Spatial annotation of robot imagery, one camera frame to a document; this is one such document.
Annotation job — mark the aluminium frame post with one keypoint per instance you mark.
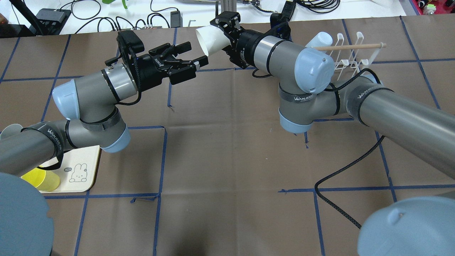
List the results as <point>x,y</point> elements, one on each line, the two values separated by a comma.
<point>228,5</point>

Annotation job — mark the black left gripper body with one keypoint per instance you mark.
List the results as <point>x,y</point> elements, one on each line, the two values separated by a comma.
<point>146,69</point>

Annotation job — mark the light blue ikea cup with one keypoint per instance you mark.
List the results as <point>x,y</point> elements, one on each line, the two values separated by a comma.
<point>322,39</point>

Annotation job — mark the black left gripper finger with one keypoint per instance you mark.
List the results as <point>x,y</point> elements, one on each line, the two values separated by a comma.
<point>163,52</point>
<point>184,70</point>

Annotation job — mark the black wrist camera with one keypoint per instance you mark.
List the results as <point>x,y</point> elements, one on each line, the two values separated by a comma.
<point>129,45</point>
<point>279,23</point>

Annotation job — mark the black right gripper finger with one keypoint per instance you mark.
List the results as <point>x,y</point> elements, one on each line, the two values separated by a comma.
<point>229,23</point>

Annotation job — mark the yellow cup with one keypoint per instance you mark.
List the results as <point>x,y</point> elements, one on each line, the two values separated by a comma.
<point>42,180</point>

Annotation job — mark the cream serving tray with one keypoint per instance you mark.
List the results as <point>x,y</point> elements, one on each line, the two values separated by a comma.
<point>77,171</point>

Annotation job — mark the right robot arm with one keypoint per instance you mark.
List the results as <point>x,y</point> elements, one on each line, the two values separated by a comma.
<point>419,226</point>

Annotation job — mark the white wire cup rack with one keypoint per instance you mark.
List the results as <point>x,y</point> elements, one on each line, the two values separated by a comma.
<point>350,58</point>

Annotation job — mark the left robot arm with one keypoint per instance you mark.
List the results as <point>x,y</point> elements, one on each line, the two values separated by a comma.
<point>89,105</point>

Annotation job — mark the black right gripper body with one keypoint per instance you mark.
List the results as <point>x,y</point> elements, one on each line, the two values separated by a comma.
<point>246,45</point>

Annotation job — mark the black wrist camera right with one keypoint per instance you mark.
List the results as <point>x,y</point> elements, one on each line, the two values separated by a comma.
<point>279,23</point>

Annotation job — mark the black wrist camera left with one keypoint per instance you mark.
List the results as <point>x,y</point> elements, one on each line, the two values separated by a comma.
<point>129,45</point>

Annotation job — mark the black power adapter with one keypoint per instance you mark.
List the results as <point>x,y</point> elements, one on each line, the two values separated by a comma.
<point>287,10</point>

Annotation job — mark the cream white cup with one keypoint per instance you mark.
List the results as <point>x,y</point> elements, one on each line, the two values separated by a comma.
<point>211,39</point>

